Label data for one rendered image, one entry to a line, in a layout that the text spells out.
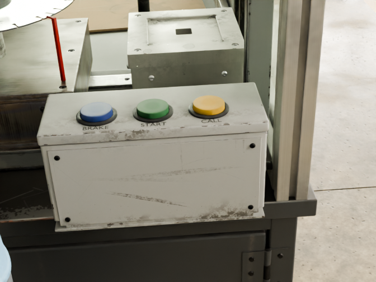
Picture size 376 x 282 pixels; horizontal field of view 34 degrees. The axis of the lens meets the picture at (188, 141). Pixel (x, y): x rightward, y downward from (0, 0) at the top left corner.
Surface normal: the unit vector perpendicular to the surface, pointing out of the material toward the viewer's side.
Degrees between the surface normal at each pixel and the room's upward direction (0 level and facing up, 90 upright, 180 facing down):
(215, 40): 0
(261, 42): 90
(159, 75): 90
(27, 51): 0
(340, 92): 0
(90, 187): 90
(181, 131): 90
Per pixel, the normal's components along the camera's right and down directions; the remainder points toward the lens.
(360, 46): -0.04, -0.85
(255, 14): 0.07, 0.53
